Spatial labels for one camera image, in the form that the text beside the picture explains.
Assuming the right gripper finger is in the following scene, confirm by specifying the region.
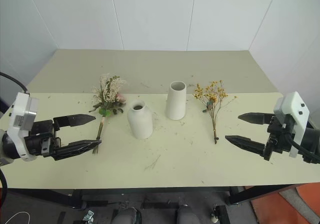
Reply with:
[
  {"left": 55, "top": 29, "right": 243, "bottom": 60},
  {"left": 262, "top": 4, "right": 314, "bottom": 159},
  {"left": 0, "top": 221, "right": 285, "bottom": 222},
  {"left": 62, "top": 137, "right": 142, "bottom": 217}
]
[
  {"left": 237, "top": 112, "right": 273, "bottom": 127},
  {"left": 224, "top": 134, "right": 267, "bottom": 158}
]

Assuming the mixed dried bouquet pink flower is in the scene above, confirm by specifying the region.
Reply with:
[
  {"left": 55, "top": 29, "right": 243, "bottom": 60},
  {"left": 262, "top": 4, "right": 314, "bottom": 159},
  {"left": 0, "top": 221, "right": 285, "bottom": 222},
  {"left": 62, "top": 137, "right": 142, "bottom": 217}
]
[{"left": 88, "top": 73, "right": 128, "bottom": 155}]

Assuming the thin white floor cable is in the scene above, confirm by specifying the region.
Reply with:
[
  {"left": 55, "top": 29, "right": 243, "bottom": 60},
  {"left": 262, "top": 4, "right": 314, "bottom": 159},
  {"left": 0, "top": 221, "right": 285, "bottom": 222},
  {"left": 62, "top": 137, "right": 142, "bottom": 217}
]
[{"left": 9, "top": 210, "right": 31, "bottom": 224}]

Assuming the black metal table frame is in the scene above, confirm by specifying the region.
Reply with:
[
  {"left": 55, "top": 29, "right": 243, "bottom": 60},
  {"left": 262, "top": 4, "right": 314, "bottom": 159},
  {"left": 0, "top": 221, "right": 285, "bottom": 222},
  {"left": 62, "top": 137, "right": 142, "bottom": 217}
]
[{"left": 0, "top": 183, "right": 302, "bottom": 212}]

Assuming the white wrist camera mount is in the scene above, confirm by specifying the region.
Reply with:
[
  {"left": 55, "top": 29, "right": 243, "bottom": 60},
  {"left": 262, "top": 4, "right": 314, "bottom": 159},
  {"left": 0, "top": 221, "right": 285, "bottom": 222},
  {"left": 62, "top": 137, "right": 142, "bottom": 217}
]
[
  {"left": 273, "top": 91, "right": 311, "bottom": 159},
  {"left": 6, "top": 91, "right": 40, "bottom": 163}
]

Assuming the white bottle-shaped vase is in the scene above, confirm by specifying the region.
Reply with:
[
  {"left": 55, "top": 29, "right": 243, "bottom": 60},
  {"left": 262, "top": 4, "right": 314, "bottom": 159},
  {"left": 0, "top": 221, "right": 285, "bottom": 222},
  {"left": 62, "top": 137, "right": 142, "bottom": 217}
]
[{"left": 126, "top": 99, "right": 154, "bottom": 140}]

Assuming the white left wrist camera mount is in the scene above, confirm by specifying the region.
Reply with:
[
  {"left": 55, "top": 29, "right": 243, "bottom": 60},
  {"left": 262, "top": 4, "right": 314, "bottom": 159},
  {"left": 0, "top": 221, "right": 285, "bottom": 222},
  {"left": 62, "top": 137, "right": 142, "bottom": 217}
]
[{"left": 6, "top": 91, "right": 40, "bottom": 163}]

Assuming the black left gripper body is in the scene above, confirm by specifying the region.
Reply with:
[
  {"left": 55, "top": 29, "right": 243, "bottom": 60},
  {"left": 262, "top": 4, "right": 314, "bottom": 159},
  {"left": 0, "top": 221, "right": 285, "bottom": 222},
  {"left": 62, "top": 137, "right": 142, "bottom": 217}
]
[{"left": 24, "top": 119, "right": 63, "bottom": 161}]

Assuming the white tapered cylinder vase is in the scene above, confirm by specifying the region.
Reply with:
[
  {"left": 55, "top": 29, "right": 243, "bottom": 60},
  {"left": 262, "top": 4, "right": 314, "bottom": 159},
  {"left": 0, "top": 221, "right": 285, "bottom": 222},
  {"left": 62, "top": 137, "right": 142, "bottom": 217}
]
[{"left": 165, "top": 80, "right": 187, "bottom": 121}]

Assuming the yellow dried flower bunch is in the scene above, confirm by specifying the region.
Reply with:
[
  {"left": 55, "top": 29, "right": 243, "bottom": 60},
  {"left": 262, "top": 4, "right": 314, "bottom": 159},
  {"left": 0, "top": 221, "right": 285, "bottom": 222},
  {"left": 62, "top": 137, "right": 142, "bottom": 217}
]
[{"left": 192, "top": 79, "right": 238, "bottom": 145}]

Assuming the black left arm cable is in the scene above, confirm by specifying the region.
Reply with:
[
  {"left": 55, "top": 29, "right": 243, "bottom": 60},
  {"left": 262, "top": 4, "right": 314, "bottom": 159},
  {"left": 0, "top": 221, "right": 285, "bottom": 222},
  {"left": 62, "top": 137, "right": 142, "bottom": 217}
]
[{"left": 0, "top": 71, "right": 29, "bottom": 94}]

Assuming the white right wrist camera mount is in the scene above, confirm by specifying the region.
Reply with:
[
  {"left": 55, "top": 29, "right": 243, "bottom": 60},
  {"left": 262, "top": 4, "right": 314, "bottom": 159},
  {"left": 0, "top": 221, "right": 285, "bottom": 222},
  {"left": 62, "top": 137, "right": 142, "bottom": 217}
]
[{"left": 273, "top": 91, "right": 311, "bottom": 159}]

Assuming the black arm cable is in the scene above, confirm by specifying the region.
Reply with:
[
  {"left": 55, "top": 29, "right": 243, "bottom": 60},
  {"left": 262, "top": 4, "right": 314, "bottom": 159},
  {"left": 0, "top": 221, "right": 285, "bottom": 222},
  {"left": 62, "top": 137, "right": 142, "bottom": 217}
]
[
  {"left": 284, "top": 127, "right": 320, "bottom": 164},
  {"left": 0, "top": 71, "right": 29, "bottom": 94}
]

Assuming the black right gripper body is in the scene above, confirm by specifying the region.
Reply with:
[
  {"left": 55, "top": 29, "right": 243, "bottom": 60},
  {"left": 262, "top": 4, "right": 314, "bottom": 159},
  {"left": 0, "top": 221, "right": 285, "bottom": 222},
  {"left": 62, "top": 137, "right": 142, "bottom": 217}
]
[{"left": 263, "top": 115, "right": 298, "bottom": 162}]

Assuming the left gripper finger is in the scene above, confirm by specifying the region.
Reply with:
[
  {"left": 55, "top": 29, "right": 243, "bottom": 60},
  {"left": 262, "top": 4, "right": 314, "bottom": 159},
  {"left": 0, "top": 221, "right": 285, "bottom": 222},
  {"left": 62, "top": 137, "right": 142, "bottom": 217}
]
[
  {"left": 52, "top": 113, "right": 97, "bottom": 132},
  {"left": 52, "top": 139, "right": 103, "bottom": 162}
]

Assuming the metal caster wheel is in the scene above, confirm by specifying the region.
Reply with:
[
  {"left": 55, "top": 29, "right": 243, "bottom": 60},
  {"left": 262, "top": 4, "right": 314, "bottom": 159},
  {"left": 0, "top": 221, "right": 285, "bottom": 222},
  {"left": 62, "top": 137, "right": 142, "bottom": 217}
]
[
  {"left": 210, "top": 205, "right": 222, "bottom": 223},
  {"left": 81, "top": 209, "right": 95, "bottom": 223}
]

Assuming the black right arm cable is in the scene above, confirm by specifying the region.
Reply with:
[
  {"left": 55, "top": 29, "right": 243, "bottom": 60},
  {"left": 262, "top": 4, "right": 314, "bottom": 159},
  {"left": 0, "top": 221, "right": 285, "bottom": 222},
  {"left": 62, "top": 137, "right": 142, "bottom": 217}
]
[{"left": 284, "top": 127, "right": 320, "bottom": 164}]

